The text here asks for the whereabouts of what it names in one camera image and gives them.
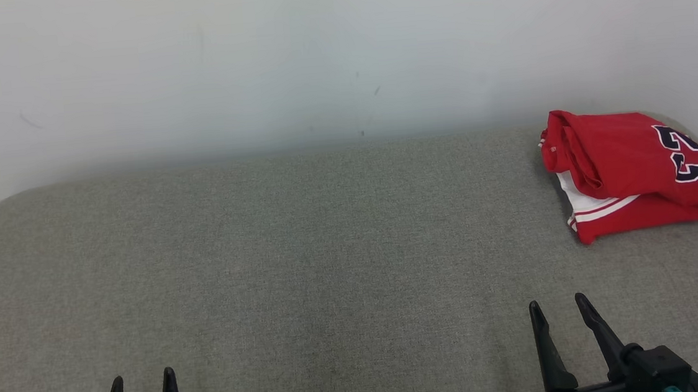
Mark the red white basketball jersey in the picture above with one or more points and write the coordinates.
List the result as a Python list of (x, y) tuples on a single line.
[(632, 155)]

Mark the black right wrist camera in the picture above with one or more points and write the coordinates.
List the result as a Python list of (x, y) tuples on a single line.
[(658, 371)]

